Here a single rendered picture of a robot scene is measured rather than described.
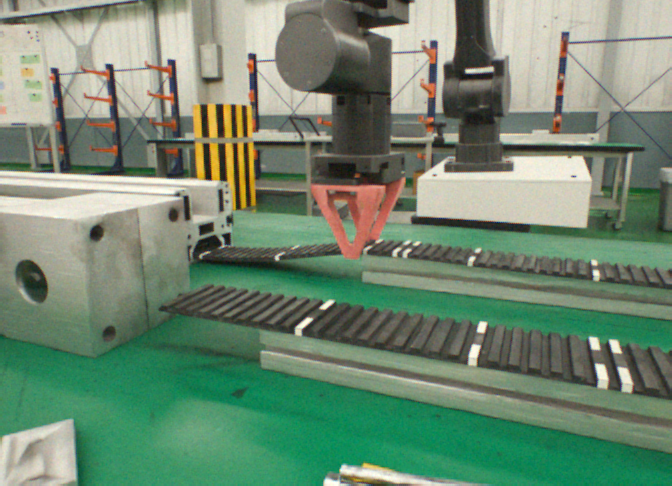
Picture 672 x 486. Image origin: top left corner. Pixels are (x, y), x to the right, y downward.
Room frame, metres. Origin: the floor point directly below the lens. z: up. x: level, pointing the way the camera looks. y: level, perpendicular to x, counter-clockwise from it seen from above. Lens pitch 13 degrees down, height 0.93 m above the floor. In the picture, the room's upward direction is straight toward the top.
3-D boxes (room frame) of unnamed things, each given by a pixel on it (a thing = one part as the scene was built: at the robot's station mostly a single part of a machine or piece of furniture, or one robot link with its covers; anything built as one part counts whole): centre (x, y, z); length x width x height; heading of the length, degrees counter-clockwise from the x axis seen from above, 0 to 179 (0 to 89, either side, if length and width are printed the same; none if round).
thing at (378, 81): (0.47, -0.01, 0.98); 0.07 x 0.06 x 0.07; 151
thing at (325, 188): (0.46, -0.01, 0.85); 0.07 x 0.07 x 0.09; 69
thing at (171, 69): (9.89, 4.88, 1.10); 3.30 x 0.90 x 2.20; 67
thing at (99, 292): (0.37, 0.19, 0.83); 0.12 x 0.09 x 0.10; 158
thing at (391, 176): (0.49, -0.02, 0.85); 0.07 x 0.07 x 0.09; 69
